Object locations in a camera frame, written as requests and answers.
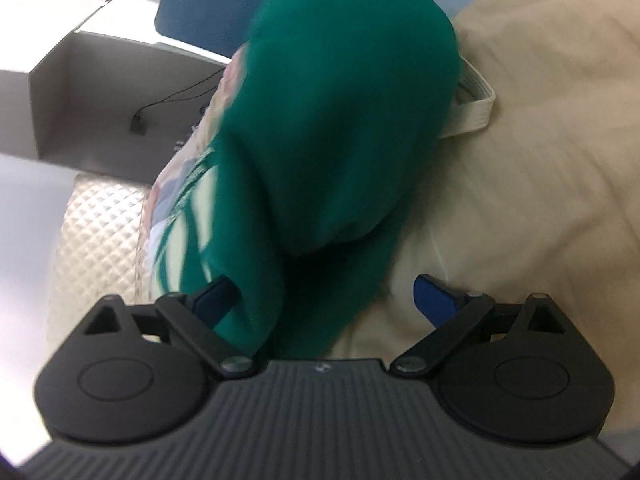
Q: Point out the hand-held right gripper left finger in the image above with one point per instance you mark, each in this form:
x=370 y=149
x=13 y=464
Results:
x=215 y=301

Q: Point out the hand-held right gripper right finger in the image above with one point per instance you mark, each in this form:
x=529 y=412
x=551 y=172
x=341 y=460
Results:
x=432 y=300

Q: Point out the green sweatshirt with cream stripes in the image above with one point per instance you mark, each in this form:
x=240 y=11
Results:
x=325 y=110

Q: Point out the patchwork beige grey blanket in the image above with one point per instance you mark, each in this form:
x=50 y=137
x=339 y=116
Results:
x=550 y=160

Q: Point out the grey white desk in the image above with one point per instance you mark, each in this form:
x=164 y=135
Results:
x=75 y=100

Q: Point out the blue chair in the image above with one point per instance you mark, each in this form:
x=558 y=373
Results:
x=200 y=5

